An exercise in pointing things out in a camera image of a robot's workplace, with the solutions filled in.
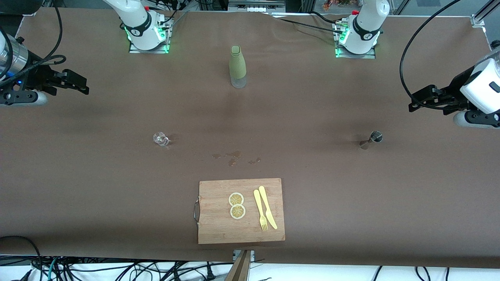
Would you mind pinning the lemon slice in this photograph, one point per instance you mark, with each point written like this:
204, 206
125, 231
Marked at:
236, 199
237, 212

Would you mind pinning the small metal bracket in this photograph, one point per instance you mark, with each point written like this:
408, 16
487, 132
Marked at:
252, 254

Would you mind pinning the small clear glass cup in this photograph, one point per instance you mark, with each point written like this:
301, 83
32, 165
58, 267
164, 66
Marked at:
160, 138

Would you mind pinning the brown table cover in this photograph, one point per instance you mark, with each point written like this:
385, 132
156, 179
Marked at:
117, 175

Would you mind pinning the aluminium frame profile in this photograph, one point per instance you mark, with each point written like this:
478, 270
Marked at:
478, 20

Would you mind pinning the yellow plastic fork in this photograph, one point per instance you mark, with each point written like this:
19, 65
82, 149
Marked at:
259, 207

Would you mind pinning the grey power strip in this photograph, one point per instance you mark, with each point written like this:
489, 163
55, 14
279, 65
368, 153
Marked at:
256, 7

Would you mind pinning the steel jigger cup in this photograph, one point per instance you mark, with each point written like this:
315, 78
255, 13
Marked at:
376, 136

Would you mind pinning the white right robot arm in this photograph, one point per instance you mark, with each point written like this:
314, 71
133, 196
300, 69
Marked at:
136, 23

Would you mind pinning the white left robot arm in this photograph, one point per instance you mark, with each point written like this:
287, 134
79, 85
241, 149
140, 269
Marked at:
367, 23

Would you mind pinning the olive bottle with clear base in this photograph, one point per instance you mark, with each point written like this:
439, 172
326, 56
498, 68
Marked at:
237, 66

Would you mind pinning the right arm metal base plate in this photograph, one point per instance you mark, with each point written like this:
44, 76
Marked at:
150, 51

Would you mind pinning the yellow plastic knife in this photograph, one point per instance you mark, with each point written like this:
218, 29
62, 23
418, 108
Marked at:
266, 207

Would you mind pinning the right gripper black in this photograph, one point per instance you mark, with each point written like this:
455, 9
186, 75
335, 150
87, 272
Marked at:
36, 77

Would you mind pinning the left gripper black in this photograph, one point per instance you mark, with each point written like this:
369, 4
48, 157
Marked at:
452, 95

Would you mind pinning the wooden cutting board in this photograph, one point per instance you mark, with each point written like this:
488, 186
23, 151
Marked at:
218, 226

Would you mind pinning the wooden beam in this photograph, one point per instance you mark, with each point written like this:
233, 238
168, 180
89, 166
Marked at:
240, 269

